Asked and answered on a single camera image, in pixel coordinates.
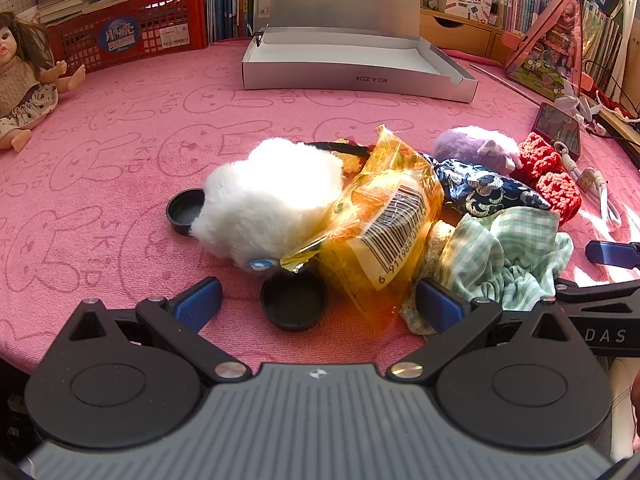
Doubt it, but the thin metal rod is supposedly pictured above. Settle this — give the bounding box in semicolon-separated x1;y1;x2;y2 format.
469;64;543;106

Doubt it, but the purple plush toy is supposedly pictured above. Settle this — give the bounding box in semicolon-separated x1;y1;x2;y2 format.
432;126;523;176

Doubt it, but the white fluffy plush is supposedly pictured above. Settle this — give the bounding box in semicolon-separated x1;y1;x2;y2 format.
190;137;346;273

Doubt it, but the smartphone in red case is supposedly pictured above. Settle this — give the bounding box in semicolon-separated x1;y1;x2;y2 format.
531;102;583;156

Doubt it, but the brown-haired baby doll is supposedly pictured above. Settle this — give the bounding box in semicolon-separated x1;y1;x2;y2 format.
0;10;87;153

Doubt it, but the white paper windmill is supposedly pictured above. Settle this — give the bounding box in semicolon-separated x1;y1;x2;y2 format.
555;85;601;121

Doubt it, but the red plastic crate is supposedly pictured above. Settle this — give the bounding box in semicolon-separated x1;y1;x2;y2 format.
47;0;208;73

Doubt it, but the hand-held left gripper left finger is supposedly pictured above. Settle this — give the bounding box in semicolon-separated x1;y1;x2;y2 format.
66;277;251;386

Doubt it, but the silver cardboard box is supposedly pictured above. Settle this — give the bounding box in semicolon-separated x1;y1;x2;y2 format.
241;0;479;104

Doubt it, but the yellow snack packet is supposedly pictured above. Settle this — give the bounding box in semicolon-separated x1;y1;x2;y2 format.
280;125;445;338

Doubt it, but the green checked cloth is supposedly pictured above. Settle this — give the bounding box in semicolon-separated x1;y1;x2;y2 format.
400;207;575;336

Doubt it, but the red crochet piece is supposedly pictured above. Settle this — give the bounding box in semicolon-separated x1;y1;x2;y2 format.
510;132;583;226

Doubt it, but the pink triangular toy house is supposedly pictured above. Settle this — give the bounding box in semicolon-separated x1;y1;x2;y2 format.
505;0;593;103

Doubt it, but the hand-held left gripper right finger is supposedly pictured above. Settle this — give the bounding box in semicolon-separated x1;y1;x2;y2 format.
391;278;577;385

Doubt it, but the black round lid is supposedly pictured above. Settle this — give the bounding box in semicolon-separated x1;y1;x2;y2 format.
260;267;328;332
166;187;207;236

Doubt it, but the white charging cable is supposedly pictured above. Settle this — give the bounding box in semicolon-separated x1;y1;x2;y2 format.
555;140;623;233

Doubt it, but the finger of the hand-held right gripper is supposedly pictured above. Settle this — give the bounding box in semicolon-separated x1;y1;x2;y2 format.
555;280;640;306
586;240;640;265

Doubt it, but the black cable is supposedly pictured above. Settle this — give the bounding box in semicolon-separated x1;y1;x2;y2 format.
582;60;640;121

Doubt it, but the white desk lamp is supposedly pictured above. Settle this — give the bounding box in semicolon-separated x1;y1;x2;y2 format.
612;0;638;91

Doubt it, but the yellow red crochet hair band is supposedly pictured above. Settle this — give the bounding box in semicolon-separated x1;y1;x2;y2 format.
310;139;375;173

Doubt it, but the wooden desktop drawer organizer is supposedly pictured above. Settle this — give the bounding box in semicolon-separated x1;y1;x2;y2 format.
420;7;506;61

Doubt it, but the pink rabbit print towel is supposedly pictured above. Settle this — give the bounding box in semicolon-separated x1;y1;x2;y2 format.
0;35;640;376

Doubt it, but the blue patterned fabric pouch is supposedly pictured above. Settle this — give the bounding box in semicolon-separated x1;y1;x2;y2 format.
422;155;551;218

